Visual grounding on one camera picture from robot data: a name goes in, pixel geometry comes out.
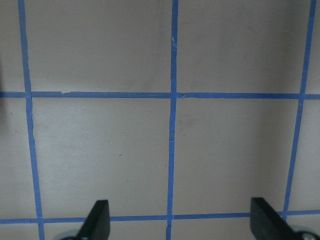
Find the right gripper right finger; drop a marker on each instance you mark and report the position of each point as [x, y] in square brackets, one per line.
[266, 224]

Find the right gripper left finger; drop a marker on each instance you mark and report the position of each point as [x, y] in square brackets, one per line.
[97, 225]

